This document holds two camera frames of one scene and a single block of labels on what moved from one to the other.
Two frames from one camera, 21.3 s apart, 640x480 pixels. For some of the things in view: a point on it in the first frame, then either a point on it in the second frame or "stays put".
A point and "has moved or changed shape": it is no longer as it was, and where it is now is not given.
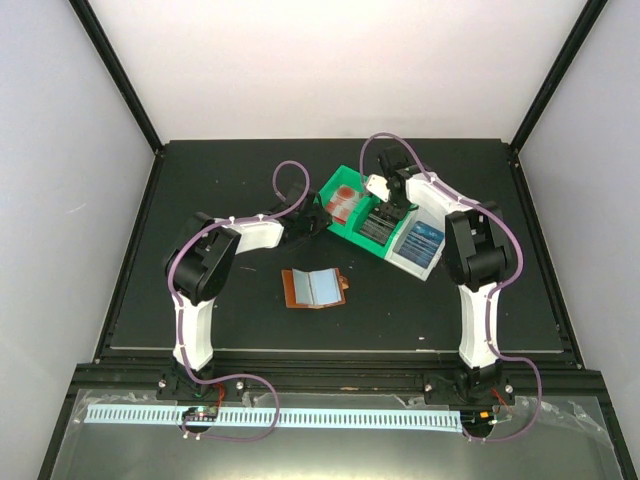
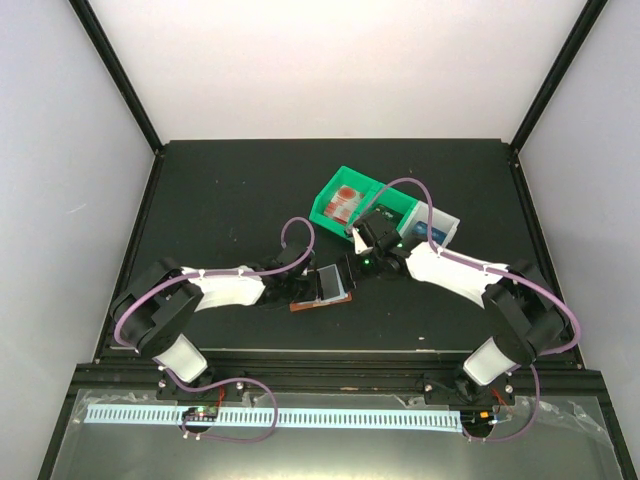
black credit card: x=377 y=228 has moved or changed shape
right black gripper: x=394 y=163 -> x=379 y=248
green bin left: x=341 y=196 stays put
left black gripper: x=324 y=220 -> x=312 y=292
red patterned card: x=342 y=202 stays put
